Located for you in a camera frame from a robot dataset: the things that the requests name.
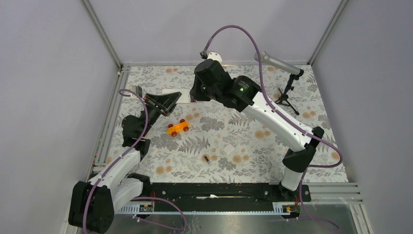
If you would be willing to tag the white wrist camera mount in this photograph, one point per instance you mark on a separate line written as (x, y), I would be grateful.
(137, 92)
(214, 56)

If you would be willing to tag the orange toy car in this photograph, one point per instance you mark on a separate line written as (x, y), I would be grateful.
(173, 130)

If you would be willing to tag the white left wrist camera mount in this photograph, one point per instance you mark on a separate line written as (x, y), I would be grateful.
(137, 92)

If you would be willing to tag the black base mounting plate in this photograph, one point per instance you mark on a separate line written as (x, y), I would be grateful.
(217, 198)

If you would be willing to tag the silver microphone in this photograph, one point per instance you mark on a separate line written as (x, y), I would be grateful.
(267, 59)

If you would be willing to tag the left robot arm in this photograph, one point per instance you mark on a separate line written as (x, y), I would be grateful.
(95, 202)

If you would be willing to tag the white battery cover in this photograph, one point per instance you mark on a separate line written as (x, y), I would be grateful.
(228, 149)

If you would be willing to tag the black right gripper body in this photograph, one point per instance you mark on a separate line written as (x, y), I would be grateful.
(202, 93)

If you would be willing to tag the black microphone tripod stand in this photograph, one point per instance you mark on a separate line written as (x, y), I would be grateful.
(283, 98)

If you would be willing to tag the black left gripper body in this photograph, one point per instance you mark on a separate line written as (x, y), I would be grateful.
(152, 102)

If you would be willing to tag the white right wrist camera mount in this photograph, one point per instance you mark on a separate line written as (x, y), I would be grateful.
(214, 56)

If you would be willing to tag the floral patterned table mat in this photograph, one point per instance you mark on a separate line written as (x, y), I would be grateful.
(258, 152)

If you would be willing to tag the white remote control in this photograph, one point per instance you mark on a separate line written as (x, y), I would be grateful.
(185, 97)

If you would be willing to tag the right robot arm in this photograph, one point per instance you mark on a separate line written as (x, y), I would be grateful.
(244, 95)

